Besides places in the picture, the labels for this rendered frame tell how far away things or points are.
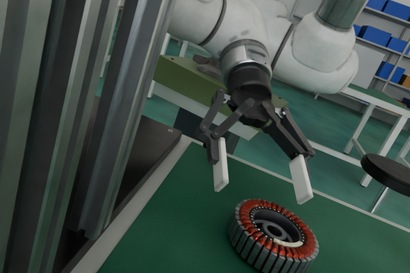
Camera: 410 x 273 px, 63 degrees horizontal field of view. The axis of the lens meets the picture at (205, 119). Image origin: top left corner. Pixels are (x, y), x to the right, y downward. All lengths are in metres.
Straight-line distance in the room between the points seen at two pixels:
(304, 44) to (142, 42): 0.71
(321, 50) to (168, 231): 0.66
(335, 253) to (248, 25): 0.39
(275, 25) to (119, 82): 0.73
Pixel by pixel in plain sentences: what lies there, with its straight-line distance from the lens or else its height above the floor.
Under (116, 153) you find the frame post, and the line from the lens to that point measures 0.30.
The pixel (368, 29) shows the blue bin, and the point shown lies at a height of 1.45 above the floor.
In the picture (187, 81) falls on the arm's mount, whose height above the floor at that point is 0.79.
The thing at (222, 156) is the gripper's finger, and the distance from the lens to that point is 0.45.
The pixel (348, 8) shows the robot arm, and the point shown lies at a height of 1.10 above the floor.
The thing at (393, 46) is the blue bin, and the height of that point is 1.34.
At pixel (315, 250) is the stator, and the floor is 0.78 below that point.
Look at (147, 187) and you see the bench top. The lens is 0.48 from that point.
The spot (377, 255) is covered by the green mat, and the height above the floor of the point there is 0.75.
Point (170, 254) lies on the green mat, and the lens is 0.39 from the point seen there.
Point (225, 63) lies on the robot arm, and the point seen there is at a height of 0.92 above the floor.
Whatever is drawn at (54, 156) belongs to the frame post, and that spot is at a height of 0.91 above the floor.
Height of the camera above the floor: 1.01
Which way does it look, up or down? 19 degrees down
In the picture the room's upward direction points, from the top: 21 degrees clockwise
